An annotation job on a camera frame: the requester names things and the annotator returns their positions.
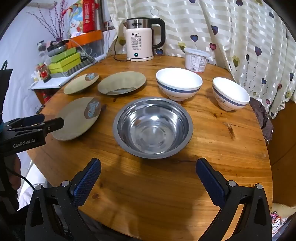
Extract striped heart-print curtain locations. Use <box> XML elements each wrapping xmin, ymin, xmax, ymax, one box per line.
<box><xmin>106</xmin><ymin>0</ymin><xmax>296</xmax><ymax>118</ymax></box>

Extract grey handheld device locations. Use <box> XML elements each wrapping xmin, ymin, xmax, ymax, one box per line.
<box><xmin>47</xmin><ymin>44</ymin><xmax>68</xmax><ymax>57</ymax></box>

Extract white shelf board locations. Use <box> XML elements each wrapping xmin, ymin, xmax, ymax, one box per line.
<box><xmin>29</xmin><ymin>76</ymin><xmax>79</xmax><ymax>90</ymax></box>

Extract colourful printed card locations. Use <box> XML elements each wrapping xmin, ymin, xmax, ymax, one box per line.
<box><xmin>67</xmin><ymin>7</ymin><xmax>85</xmax><ymax>35</ymax></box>

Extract stainless steel bowl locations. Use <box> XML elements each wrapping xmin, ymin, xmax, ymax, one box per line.
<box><xmin>113</xmin><ymin>97</ymin><xmax>194</xmax><ymax>159</ymax></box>

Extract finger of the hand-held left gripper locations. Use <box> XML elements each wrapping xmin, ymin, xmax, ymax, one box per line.
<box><xmin>7</xmin><ymin>117</ymin><xmax>65</xmax><ymax>139</ymax></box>
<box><xmin>4</xmin><ymin>113</ymin><xmax>46</xmax><ymax>128</ymax></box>

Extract large white blue-banded bowl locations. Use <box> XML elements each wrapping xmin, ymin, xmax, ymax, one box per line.
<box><xmin>156</xmin><ymin>68</ymin><xmax>203</xmax><ymax>102</ymax></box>

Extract small white blue-banded bowl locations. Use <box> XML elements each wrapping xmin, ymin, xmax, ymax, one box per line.
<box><xmin>212</xmin><ymin>77</ymin><xmax>250</xmax><ymax>112</ymax></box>

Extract printed plastic bag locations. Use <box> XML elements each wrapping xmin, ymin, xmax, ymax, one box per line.
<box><xmin>270</xmin><ymin>204</ymin><xmax>294</xmax><ymax>237</ymax></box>

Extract zigzag patterned box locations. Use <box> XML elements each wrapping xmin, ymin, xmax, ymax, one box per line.
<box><xmin>50</xmin><ymin>57</ymin><xmax>96</xmax><ymax>78</ymax></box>

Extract dark patterned cloth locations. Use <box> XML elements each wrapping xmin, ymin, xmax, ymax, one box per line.
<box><xmin>248</xmin><ymin>97</ymin><xmax>274</xmax><ymax>141</ymax></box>

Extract stack of grey plates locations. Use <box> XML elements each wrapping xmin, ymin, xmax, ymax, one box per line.
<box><xmin>63</xmin><ymin>73</ymin><xmax>100</xmax><ymax>95</ymax></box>

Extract red tall box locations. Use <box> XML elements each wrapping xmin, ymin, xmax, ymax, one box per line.
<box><xmin>82</xmin><ymin>0</ymin><xmax>96</xmax><ymax>33</ymax></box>

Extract white plastic tub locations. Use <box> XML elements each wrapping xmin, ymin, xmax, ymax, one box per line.
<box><xmin>184</xmin><ymin>48</ymin><xmax>210</xmax><ymax>73</ymax></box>

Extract lime green box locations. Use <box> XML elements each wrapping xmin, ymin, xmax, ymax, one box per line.
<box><xmin>48</xmin><ymin>53</ymin><xmax>82</xmax><ymax>74</ymax></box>

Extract wooden cabinet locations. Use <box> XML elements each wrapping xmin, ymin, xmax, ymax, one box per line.
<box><xmin>266</xmin><ymin>100</ymin><xmax>296</xmax><ymax>207</ymax></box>

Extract purple decorative branches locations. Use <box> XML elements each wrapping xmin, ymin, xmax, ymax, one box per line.
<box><xmin>28</xmin><ymin>5</ymin><xmax>67</xmax><ymax>41</ymax></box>

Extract red lidded jar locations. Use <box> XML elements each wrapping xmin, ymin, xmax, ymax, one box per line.
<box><xmin>35</xmin><ymin>64</ymin><xmax>51</xmax><ymax>82</ymax></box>

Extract cream electric kettle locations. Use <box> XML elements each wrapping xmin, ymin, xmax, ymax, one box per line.
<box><xmin>125</xmin><ymin>17</ymin><xmax>166</xmax><ymax>62</ymax></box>

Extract orange-lid storage box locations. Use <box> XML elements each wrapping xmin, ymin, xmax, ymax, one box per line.
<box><xmin>69</xmin><ymin>30</ymin><xmax>107</xmax><ymax>62</ymax></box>

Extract white cable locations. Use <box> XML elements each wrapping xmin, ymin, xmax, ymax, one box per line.
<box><xmin>69</xmin><ymin>38</ymin><xmax>93</xmax><ymax>57</ymax></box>

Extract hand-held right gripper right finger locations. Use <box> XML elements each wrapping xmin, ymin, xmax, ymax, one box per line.
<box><xmin>196</xmin><ymin>158</ymin><xmax>273</xmax><ymax>241</ymax></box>

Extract black kettle cable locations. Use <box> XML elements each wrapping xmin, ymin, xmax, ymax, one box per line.
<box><xmin>112</xmin><ymin>35</ymin><xmax>132</xmax><ymax>62</ymax></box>

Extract person's left hand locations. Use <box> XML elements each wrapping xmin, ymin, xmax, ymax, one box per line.
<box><xmin>7</xmin><ymin>153</ymin><xmax>23</xmax><ymax>193</ymax></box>

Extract olive plate with blue flower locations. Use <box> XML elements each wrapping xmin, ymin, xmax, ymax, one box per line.
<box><xmin>51</xmin><ymin>97</ymin><xmax>102</xmax><ymax>141</ymax></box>
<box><xmin>97</xmin><ymin>72</ymin><xmax>147</xmax><ymax>95</ymax></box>

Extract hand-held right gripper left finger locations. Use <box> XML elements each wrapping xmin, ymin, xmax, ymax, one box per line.
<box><xmin>24</xmin><ymin>158</ymin><xmax>102</xmax><ymax>241</ymax></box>

